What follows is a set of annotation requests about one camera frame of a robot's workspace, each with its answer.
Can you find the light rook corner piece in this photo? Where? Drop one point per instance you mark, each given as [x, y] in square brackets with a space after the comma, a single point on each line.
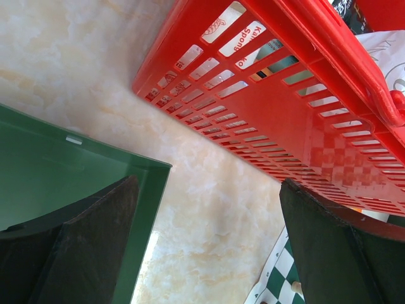
[296, 287]

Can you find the red plastic shopping basket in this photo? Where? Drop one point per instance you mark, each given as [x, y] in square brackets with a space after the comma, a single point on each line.
[287, 87]

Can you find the green plastic tray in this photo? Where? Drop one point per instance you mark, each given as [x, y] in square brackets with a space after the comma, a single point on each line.
[45, 167]

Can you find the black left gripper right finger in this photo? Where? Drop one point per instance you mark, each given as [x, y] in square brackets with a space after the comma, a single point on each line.
[342, 256]

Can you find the white wrapped paper roll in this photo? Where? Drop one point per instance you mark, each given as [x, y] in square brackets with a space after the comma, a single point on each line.
[386, 49]

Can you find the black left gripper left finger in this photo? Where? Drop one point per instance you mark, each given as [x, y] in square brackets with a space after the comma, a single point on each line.
[73, 254]

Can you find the green white chess mat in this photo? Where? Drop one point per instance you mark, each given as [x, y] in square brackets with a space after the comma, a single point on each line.
[277, 276]

